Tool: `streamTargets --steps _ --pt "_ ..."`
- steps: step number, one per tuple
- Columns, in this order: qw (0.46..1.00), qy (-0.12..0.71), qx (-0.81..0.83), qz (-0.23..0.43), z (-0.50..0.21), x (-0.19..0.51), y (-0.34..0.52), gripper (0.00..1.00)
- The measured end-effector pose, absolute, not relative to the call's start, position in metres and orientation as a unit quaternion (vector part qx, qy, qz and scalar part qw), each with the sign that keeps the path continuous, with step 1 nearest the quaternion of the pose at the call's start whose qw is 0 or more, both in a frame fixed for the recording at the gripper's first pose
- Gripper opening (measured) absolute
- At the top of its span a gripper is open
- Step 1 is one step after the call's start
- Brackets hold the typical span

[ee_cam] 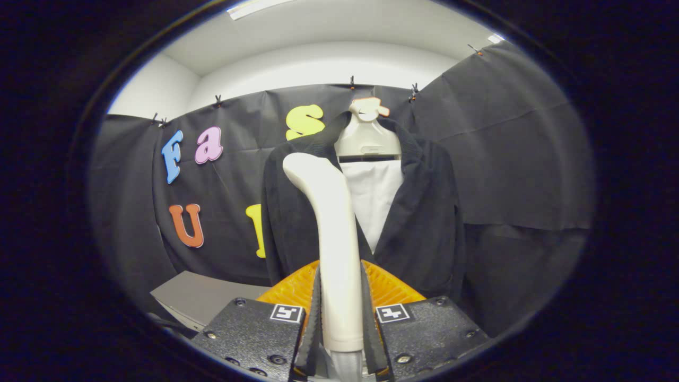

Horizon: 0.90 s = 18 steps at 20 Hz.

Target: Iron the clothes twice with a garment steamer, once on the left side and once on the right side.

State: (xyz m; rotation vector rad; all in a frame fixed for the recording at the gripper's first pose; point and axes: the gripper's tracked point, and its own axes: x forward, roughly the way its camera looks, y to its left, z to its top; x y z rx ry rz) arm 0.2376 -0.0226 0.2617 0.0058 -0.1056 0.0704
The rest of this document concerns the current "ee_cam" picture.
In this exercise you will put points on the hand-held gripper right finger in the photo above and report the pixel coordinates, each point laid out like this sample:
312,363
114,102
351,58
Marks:
370,345

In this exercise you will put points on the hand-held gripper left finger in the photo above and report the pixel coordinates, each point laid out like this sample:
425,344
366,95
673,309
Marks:
313,345

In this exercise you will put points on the white garment steamer head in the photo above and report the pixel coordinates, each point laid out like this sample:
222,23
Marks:
334,239

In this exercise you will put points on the black blazer jacket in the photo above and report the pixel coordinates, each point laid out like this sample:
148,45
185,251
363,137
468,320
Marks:
424,223

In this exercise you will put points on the grey cabinet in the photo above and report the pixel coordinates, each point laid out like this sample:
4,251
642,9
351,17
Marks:
212,297

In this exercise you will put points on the white dress form torso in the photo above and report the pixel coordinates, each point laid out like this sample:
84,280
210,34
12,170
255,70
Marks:
374,201

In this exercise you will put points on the black backdrop cloth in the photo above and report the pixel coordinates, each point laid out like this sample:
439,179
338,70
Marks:
509,159

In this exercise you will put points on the row of backdrop clips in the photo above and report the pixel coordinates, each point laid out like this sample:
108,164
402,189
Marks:
351,83

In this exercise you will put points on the ceiling light panel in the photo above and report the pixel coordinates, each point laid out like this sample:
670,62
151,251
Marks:
254,8

